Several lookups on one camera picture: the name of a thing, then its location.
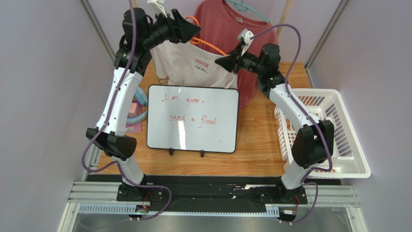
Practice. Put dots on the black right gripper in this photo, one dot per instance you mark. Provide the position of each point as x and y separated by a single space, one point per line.
238 61

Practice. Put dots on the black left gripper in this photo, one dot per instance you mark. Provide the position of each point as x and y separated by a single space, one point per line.
179 29

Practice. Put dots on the white Coca-Cola t-shirt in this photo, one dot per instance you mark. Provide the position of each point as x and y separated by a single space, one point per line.
185 64

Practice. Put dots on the red t-shirt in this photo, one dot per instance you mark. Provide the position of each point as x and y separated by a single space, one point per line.
220 26

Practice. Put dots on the teal plastic hanger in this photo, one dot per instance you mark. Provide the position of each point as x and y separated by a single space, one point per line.
242 7

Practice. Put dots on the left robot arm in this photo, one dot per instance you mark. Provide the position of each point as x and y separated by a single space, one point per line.
141 34

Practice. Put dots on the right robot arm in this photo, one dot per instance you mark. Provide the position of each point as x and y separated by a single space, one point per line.
314 140

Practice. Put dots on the white dry-erase board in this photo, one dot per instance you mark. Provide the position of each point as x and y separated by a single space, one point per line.
201 119

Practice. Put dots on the light blue headphones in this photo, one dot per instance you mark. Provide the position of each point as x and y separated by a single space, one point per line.
142 98

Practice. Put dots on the pink box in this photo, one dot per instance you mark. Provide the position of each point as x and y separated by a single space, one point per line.
135 111

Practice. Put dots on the white plastic laundry basket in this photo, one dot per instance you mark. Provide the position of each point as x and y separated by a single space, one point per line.
348 159

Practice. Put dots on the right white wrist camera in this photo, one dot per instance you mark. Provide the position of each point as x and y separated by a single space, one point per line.
245 38

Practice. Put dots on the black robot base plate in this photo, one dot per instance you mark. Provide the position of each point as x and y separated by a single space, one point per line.
205 194

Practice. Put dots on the aluminium rail frame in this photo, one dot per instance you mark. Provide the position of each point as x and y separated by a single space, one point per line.
98 197

